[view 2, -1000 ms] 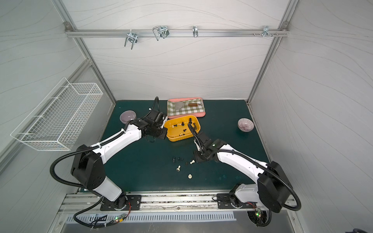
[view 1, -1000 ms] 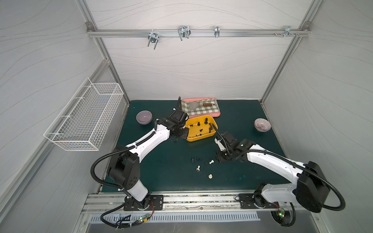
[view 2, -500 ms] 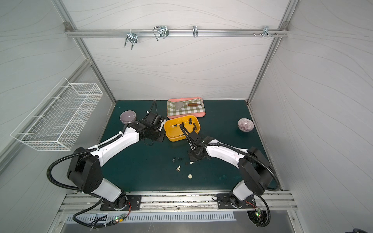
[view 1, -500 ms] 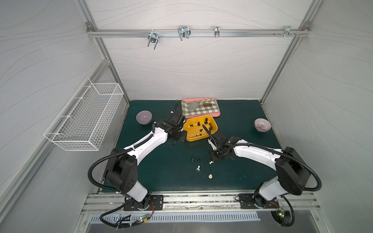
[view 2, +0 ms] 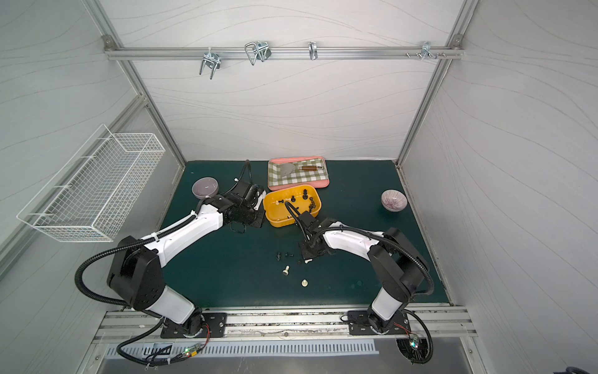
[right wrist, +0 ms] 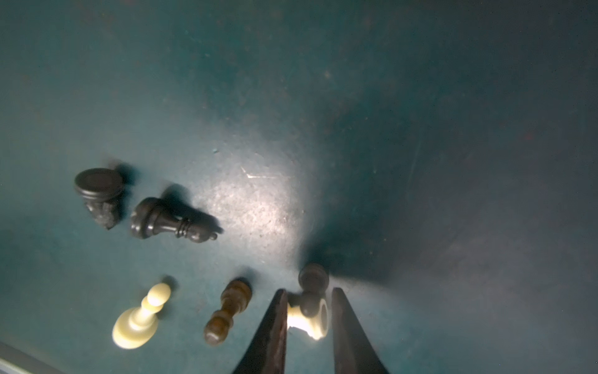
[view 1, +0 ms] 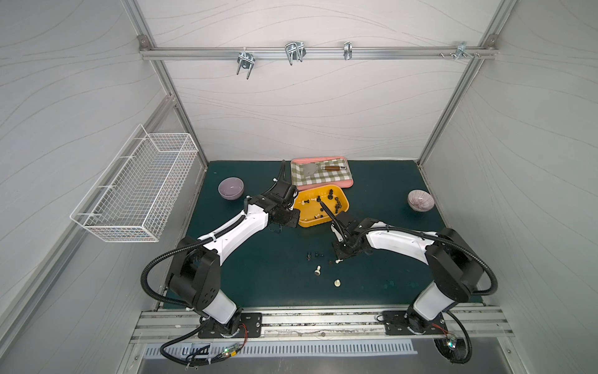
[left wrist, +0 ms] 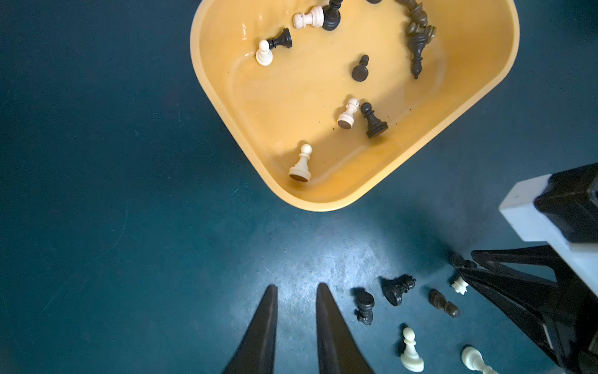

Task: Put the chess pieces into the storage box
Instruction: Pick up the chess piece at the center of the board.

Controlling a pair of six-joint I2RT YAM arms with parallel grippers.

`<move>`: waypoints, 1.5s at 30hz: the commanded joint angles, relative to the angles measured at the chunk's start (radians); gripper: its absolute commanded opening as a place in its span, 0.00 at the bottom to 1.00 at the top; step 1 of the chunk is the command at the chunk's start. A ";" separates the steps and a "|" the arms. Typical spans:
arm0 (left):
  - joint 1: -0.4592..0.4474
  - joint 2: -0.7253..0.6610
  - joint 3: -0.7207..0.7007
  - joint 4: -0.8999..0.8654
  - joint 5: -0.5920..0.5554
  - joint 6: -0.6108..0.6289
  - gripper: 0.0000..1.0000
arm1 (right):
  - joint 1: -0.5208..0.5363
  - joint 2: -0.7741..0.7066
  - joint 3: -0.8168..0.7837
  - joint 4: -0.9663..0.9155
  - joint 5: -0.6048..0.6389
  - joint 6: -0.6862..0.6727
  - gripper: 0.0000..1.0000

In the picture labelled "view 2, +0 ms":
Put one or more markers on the green checkered cloth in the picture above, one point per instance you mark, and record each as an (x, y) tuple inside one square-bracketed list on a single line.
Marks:
[(299, 173)]

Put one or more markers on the metal u-bolt clamp left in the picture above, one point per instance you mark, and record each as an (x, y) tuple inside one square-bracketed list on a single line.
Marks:
[(210, 62)]

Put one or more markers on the metal bracket right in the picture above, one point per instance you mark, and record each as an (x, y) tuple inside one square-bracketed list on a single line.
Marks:
[(426, 53)]

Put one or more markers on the metal hook clamp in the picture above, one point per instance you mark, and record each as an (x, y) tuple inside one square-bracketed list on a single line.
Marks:
[(313, 51)]

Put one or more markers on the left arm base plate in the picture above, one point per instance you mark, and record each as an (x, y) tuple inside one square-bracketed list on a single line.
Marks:
[(197, 326)]

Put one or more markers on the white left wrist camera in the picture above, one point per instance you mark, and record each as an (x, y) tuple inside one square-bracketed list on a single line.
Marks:
[(259, 202)]

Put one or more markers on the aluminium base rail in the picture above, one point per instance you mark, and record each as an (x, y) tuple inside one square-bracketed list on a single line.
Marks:
[(245, 324)]

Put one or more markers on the aluminium crossbar rail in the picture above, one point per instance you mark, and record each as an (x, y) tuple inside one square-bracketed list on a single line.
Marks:
[(278, 53)]

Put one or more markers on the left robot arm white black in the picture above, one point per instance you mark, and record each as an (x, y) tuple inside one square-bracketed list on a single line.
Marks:
[(136, 274)]

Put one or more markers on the spatula with wooden handle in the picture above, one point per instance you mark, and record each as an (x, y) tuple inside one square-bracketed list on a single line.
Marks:
[(289, 168)]

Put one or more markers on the pink tray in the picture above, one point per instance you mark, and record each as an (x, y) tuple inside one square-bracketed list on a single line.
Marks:
[(299, 172)]

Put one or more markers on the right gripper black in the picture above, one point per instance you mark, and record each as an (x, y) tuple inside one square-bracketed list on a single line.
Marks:
[(307, 246)]

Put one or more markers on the purple bowl left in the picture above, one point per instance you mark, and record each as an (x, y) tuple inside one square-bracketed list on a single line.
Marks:
[(205, 187)]

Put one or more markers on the metal u-bolt clamp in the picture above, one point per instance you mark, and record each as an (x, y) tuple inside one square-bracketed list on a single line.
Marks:
[(257, 51), (210, 62)]

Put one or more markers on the metal u-bolt clamp middle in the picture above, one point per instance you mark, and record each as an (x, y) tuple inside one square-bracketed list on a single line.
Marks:
[(257, 51)]

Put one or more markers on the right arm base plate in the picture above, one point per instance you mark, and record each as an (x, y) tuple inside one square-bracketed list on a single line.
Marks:
[(367, 323)]

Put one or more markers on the white wire basket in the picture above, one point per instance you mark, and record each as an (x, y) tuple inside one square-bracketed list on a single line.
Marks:
[(89, 198)]

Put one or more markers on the pink patterned bowl right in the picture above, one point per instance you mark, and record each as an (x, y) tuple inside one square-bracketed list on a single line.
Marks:
[(393, 200)]

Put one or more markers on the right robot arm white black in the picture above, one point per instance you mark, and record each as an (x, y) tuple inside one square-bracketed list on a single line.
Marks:
[(400, 269)]

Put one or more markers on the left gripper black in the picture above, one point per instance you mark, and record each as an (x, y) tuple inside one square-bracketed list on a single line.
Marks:
[(252, 206)]

